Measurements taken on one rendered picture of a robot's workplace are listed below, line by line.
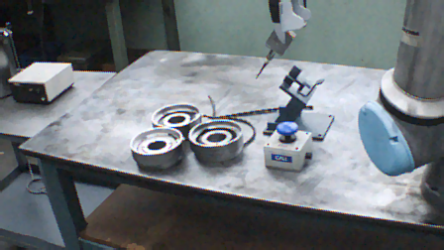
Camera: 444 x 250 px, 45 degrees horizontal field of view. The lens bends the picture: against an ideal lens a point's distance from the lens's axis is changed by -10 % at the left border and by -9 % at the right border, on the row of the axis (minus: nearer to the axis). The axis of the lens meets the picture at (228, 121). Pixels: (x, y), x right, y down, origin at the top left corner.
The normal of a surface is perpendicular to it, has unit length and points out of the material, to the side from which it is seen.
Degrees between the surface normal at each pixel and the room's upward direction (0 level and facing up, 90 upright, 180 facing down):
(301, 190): 0
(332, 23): 90
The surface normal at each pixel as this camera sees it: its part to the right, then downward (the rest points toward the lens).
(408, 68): -0.75, 0.44
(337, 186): -0.11, -0.88
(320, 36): -0.43, 0.46
